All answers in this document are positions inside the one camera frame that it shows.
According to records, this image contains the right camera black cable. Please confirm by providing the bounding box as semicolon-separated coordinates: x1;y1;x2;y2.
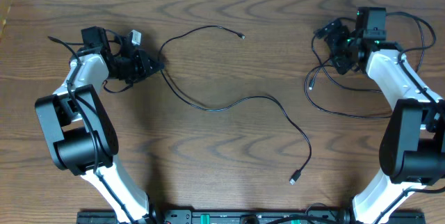
305;51;445;224

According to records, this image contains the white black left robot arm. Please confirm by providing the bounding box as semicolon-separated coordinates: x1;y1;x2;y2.
35;26;165;223

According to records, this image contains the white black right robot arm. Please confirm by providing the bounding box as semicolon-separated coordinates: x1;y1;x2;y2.
314;7;444;223

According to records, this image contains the black white braided cable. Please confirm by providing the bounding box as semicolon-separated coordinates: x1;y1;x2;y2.
304;11;437;120

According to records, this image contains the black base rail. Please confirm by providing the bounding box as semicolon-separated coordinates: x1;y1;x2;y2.
75;207;426;224

